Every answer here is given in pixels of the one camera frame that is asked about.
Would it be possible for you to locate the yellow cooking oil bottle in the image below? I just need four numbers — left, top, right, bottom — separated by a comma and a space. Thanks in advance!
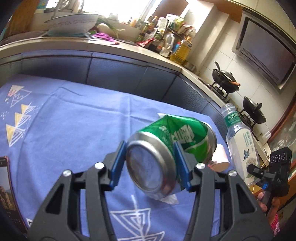
170, 36, 192, 65

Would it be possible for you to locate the crushed green soda can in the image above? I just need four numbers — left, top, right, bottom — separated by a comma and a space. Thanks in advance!
126, 113, 217, 199

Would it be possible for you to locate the steel range hood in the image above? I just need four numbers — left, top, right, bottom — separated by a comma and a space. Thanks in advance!
232, 8, 295, 93

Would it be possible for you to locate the blue printed tablecloth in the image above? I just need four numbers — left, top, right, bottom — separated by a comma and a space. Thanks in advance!
1, 75, 212, 240

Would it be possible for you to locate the black wok with lid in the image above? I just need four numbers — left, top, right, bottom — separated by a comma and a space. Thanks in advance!
243, 96, 266, 124

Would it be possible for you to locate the large white basin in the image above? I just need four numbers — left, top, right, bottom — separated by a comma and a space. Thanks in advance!
45, 14, 99, 35

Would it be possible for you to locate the black wok with spatula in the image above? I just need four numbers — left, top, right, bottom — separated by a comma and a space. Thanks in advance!
212, 61, 240, 93

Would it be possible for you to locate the white plastic jug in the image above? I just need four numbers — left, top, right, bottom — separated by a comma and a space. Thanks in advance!
159, 32, 175, 58

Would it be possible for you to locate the pink paper cup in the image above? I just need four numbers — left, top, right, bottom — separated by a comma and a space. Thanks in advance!
208, 144, 230, 173

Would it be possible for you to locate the person's right hand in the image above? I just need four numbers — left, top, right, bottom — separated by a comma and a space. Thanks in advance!
257, 192, 281, 225

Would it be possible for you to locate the smartphone in pink case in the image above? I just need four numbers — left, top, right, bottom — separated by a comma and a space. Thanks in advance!
1, 156, 28, 234

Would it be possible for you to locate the white tissue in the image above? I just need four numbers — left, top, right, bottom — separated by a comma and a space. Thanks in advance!
160, 194, 179, 205

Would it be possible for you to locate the pink dotted sleeve forearm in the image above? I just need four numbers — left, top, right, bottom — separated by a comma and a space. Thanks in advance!
270, 214, 280, 236

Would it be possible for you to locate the clear plastic water bottle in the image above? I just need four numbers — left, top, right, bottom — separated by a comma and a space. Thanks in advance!
221, 103, 259, 186

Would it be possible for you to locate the black gas stove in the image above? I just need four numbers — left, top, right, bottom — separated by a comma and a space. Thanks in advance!
198, 78, 256, 137

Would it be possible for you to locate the purple cloth on counter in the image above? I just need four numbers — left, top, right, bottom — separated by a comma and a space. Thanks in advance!
91, 33, 119, 45

